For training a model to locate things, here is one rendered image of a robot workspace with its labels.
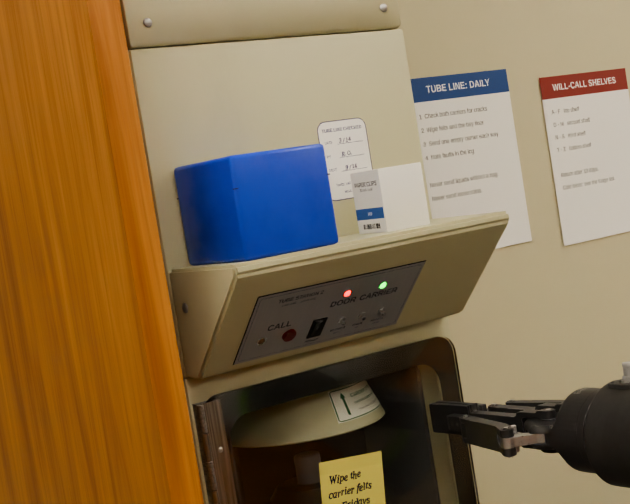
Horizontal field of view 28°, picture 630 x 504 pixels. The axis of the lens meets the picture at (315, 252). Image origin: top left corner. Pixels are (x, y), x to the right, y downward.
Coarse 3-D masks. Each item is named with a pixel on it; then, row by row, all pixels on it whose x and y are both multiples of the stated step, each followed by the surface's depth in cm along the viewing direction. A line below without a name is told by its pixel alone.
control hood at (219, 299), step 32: (448, 224) 118; (480, 224) 120; (288, 256) 107; (320, 256) 109; (352, 256) 111; (384, 256) 114; (416, 256) 117; (448, 256) 120; (480, 256) 124; (192, 288) 110; (224, 288) 105; (256, 288) 106; (288, 288) 109; (416, 288) 121; (448, 288) 125; (192, 320) 111; (224, 320) 107; (416, 320) 126; (192, 352) 112; (224, 352) 111; (288, 352) 116
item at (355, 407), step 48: (288, 384) 119; (336, 384) 122; (384, 384) 125; (432, 384) 129; (240, 432) 115; (288, 432) 118; (336, 432) 121; (384, 432) 125; (432, 432) 128; (240, 480) 115; (288, 480) 118; (384, 480) 124; (432, 480) 128
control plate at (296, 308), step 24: (408, 264) 117; (312, 288) 111; (336, 288) 113; (360, 288) 115; (384, 288) 118; (408, 288) 120; (264, 312) 110; (288, 312) 112; (312, 312) 114; (336, 312) 116; (360, 312) 118; (264, 336) 112; (336, 336) 119; (240, 360) 113
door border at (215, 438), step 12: (204, 408) 113; (216, 408) 114; (216, 420) 114; (216, 432) 114; (204, 444) 113; (216, 444) 114; (204, 456) 113; (216, 456) 114; (228, 456) 114; (216, 468) 114; (228, 468) 114; (216, 480) 114; (228, 480) 114; (216, 492) 113; (228, 492) 114
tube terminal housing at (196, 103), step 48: (192, 48) 116; (240, 48) 119; (288, 48) 122; (336, 48) 125; (384, 48) 129; (144, 96) 113; (192, 96) 115; (240, 96) 118; (288, 96) 122; (336, 96) 125; (384, 96) 128; (144, 144) 113; (192, 144) 115; (240, 144) 118; (288, 144) 121; (384, 144) 128; (384, 336) 127; (432, 336) 131; (192, 384) 114; (240, 384) 117; (192, 432) 114
